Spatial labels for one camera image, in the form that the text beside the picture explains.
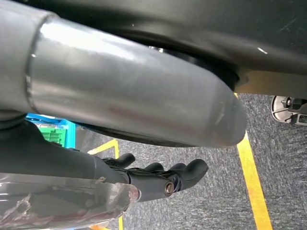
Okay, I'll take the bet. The silver robot foot plate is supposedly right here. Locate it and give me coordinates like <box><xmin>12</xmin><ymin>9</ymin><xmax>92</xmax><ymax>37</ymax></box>
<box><xmin>271</xmin><ymin>95</ymin><xmax>307</xmax><ymax>127</ymax></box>

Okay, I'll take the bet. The black robot body shell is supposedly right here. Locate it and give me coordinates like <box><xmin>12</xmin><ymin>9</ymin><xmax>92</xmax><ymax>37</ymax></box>
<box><xmin>14</xmin><ymin>0</ymin><xmax>307</xmax><ymax>148</ymax></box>

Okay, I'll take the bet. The clear plastic film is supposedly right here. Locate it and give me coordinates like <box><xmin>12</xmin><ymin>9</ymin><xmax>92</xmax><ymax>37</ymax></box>
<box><xmin>0</xmin><ymin>172</ymin><xmax>140</xmax><ymax>230</ymax></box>

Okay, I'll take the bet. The blue metal shelf rack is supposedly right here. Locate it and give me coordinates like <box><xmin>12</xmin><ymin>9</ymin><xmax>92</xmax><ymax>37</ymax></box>
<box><xmin>26</xmin><ymin>113</ymin><xmax>77</xmax><ymax>149</ymax></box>

